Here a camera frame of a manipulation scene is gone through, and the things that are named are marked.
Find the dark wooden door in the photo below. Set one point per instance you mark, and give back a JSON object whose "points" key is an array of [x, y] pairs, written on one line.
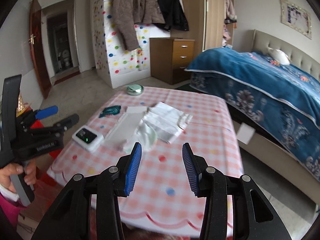
{"points": [[36, 48]]}

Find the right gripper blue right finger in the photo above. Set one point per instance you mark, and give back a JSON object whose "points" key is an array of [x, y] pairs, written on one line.
{"points": [[191, 168]]}

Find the pink checkered tablecloth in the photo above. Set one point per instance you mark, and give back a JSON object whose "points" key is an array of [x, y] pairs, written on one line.
{"points": [[162, 200]]}

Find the round mint green tin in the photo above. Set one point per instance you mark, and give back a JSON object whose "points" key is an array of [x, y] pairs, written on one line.
{"points": [[135, 89]]}

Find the wooden drawer cabinet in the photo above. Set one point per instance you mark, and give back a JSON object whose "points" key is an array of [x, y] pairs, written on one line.
{"points": [[169, 57]]}

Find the green patterned wrapper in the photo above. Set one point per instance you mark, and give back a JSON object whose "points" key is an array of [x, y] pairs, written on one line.
{"points": [[109, 111]]}

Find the brown quilted jacket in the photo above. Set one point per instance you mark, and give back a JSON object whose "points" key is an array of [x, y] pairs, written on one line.
{"points": [[128, 13]]}

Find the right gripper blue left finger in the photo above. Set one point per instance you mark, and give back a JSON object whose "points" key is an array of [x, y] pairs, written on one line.
{"points": [[132, 168]]}

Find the white folded cloth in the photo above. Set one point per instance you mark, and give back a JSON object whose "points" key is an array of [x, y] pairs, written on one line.
{"points": [[160, 122]]}

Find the white paper sheet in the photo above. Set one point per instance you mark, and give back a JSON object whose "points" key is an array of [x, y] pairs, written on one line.
{"points": [[125, 127]]}

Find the framed wall picture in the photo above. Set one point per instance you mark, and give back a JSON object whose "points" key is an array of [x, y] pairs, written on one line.
{"points": [[296, 18]]}

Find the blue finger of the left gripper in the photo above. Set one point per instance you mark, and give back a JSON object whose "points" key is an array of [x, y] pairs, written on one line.
{"points": [[44, 113], [66, 123]]}

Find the left hand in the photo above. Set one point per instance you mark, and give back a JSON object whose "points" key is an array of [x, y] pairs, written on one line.
{"points": [[15, 169]]}

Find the black jacket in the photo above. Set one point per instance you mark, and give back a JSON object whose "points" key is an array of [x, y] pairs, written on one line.
{"points": [[173, 15]]}

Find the wooden wardrobe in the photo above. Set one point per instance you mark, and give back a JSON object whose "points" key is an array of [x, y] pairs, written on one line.
{"points": [[208, 25]]}

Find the beige upholstered bed frame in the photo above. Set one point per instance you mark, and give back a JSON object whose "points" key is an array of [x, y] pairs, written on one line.
{"points": [[262, 145]]}

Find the white toilet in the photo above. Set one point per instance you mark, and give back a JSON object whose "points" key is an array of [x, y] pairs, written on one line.
{"points": [[66, 58]]}

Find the blue floral bedspread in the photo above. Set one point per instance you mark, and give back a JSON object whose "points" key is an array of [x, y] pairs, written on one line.
{"points": [[282, 100]]}

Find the pink hanging garment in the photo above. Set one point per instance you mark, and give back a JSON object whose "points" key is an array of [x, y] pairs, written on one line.
{"points": [[229, 11]]}

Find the white device with black screen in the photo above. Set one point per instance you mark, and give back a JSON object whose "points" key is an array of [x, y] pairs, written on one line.
{"points": [[88, 138]]}

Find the white polka dot cabinet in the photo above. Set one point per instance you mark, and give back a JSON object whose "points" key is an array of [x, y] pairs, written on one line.
{"points": [[115, 65]]}

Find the white pillow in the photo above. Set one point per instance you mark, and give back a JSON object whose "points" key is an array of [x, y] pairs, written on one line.
{"points": [[279, 56]]}

